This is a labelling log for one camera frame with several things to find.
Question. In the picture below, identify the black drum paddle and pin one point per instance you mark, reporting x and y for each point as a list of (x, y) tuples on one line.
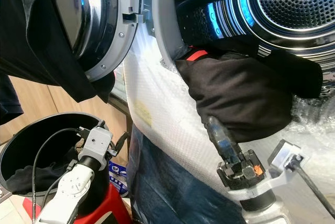
[(199, 1)]

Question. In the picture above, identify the light wooden cabinet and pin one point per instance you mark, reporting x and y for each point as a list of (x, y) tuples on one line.
[(42, 103)]

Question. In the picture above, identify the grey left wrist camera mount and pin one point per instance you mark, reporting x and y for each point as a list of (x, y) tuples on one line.
[(100, 143)]

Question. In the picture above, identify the clear bubble wrap sheet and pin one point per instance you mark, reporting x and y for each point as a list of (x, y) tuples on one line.
[(178, 130)]

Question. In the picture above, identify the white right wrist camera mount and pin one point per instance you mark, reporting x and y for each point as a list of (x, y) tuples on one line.
[(285, 156)]

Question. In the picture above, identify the blue white package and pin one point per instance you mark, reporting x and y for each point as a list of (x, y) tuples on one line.
[(118, 170)]

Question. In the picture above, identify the grey rubber door gasket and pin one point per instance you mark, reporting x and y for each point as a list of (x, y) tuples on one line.
[(165, 20)]

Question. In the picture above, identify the black plastic bucket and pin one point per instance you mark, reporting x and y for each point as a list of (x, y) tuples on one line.
[(31, 140)]

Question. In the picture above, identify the large black draped shirt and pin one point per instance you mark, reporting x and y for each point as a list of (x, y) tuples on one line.
[(31, 25)]

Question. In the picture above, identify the dark brown garment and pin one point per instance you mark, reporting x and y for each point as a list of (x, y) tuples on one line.
[(235, 93)]

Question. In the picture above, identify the dark blue cloth cover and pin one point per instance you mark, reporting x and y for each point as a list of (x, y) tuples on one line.
[(162, 192)]

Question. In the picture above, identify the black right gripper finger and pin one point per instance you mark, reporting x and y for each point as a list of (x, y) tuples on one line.
[(222, 140)]

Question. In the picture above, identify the round grey washer door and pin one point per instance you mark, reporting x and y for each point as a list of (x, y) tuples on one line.
[(119, 35)]

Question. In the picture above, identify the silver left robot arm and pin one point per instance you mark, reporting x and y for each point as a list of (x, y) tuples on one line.
[(76, 192)]

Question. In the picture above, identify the red plastic stool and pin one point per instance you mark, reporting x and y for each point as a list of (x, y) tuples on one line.
[(115, 208)]

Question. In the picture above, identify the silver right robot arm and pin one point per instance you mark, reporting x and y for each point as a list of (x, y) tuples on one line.
[(261, 203)]

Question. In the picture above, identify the black cloth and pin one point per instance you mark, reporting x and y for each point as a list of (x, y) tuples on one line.
[(36, 179)]

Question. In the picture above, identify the dark navy hanging garment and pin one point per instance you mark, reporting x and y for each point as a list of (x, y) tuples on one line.
[(10, 101)]

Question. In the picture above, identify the tan cloth piece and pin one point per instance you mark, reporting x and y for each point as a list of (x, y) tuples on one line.
[(79, 145)]

